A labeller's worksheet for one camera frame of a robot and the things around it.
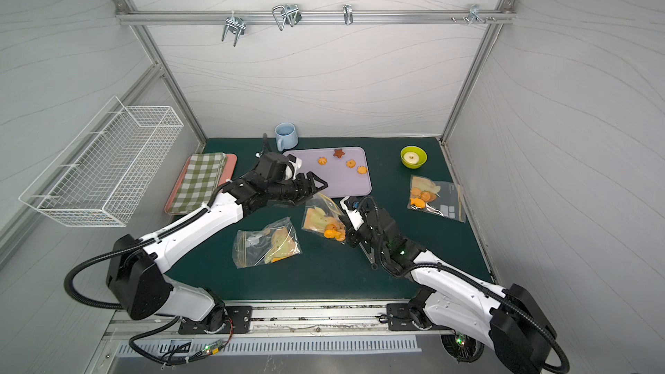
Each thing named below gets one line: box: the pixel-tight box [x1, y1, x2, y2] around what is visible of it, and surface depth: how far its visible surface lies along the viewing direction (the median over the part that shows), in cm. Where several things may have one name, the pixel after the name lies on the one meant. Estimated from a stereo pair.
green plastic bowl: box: [400, 145, 428, 169], surface depth 113 cm
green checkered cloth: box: [167, 152, 227, 214], surface depth 106 cm
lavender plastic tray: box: [283, 146, 373, 199], surface depth 113 cm
